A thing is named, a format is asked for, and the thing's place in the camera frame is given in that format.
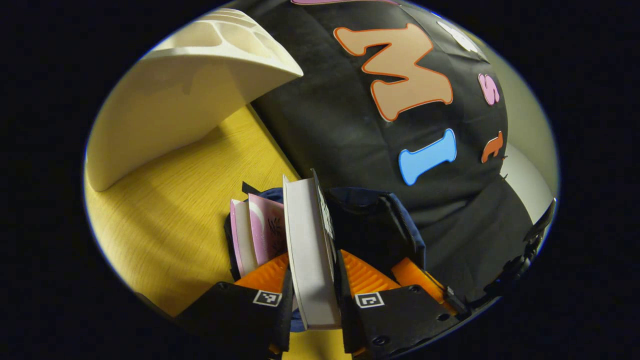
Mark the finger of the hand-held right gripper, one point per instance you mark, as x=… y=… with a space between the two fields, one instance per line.
x=415 y=277

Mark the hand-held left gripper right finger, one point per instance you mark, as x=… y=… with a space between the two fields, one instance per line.
x=395 y=320

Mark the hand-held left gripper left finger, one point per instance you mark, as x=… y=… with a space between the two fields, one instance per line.
x=235 y=315

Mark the blue schoolbag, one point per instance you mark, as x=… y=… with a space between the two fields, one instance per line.
x=375 y=230

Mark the pink book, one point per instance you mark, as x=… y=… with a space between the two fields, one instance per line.
x=265 y=230

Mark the grey portrait book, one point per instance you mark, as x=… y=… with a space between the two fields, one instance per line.
x=310 y=250

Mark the white plastic bookshelf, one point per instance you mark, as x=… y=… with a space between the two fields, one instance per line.
x=175 y=100

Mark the black backdrop cloth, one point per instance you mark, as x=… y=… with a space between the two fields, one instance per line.
x=350 y=130

